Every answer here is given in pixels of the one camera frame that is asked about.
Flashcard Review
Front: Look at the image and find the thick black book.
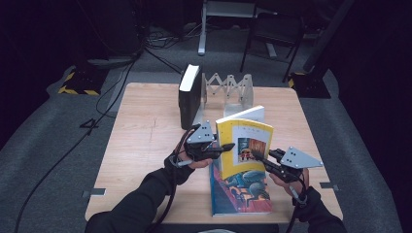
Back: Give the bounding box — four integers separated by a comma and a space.
178, 63, 203, 130

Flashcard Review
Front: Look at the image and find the hand-held gripper cable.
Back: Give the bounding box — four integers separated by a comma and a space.
290, 185, 309, 233
147, 124, 202, 233

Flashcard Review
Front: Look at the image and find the white expandable bookend rack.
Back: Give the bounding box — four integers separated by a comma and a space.
193, 72, 255, 125

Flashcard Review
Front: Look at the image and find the left hand-held gripper cable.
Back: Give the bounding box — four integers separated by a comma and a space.
147, 124, 202, 233

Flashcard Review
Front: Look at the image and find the black floor tape mark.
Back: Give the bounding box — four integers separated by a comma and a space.
80, 117, 100, 136

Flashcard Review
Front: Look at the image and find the right hand-held gripper cable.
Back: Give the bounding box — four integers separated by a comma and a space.
290, 185, 309, 233

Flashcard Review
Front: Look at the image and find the person's left hand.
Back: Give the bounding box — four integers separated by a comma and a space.
177, 145, 214, 170

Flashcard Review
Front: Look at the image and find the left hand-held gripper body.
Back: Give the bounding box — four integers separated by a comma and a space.
184, 119, 227, 162

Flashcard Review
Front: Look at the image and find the yellow cover book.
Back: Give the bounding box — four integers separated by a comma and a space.
215, 105, 275, 181

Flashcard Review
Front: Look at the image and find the slanted dark metal pole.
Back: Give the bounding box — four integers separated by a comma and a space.
302, 0, 356, 73

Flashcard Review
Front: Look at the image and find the white desk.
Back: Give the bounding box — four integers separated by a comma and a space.
197, 0, 258, 56

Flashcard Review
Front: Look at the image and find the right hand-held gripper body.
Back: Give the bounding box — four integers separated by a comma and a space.
265, 146, 324, 183

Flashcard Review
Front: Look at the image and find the person's right hand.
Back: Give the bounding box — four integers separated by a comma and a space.
269, 168, 310, 196

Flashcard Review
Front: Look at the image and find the black chair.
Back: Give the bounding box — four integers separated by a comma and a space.
239, 12, 306, 83

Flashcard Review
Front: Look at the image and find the long black floor cable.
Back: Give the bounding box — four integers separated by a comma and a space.
13, 48, 147, 233

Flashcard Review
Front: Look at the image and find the black yellow striped stand base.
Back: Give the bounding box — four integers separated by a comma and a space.
57, 66, 108, 97
287, 71, 332, 100

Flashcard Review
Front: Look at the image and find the bundle of floor cables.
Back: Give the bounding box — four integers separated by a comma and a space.
142, 23, 203, 50

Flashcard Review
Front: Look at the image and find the short black floor cable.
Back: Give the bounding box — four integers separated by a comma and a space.
144, 47, 183, 75

